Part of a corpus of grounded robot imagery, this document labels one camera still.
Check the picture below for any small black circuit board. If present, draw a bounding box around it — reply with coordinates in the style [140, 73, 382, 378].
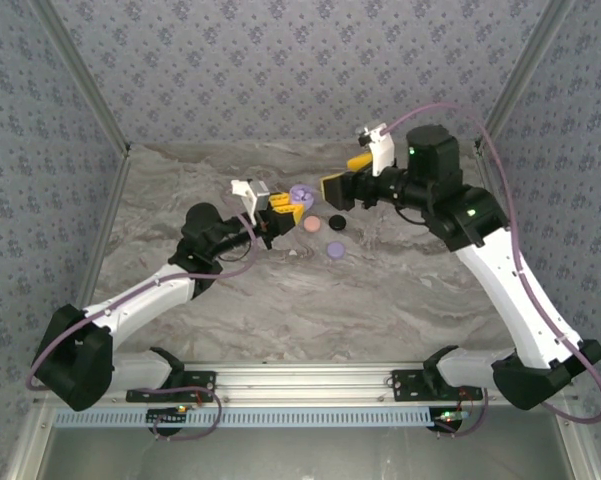
[432, 408, 469, 432]
[146, 405, 190, 432]

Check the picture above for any grey metal sheet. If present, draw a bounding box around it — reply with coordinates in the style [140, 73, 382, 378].
[27, 422, 589, 480]

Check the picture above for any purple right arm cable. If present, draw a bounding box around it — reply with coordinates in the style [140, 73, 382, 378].
[383, 102, 601, 440]

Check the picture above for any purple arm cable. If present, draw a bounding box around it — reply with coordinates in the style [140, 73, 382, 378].
[383, 102, 601, 440]
[25, 212, 259, 444]

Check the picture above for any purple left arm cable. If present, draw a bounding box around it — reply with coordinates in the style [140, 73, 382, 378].
[25, 212, 259, 444]

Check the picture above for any aluminium frame post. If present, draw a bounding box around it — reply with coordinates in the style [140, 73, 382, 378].
[28, 0, 132, 157]
[474, 0, 577, 154]

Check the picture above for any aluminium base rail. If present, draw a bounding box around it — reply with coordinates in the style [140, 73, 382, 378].
[35, 360, 581, 407]

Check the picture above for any pale slotted cable duct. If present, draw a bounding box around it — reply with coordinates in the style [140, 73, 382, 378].
[53, 405, 439, 429]

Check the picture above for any aluminium frame leg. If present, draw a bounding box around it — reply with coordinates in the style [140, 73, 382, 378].
[2, 403, 56, 480]
[553, 403, 601, 480]

